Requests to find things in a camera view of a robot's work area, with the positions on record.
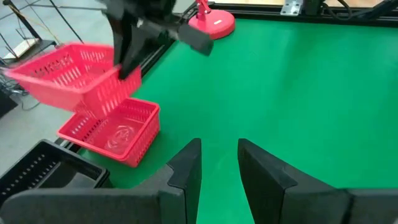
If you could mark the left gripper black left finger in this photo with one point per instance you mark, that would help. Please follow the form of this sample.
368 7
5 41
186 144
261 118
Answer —
124 208

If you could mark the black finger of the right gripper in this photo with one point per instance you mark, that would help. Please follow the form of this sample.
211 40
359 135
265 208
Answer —
135 40
119 43

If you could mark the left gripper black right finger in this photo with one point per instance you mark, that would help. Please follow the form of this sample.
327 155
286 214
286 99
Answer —
311 208

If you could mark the black plastic slotted basket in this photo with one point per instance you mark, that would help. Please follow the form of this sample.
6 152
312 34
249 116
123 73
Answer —
74 179
104 182

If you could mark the red plastic slotted basket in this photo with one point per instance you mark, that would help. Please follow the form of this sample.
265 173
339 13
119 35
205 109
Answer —
49 93
121 138
140 155

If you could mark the red desk lamp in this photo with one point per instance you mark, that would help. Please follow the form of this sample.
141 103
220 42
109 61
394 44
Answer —
214 26

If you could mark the black stand with board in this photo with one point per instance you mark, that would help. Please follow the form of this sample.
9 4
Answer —
23 48

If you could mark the silver angle bracket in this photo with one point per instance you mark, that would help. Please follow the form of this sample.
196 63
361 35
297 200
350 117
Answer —
291 7

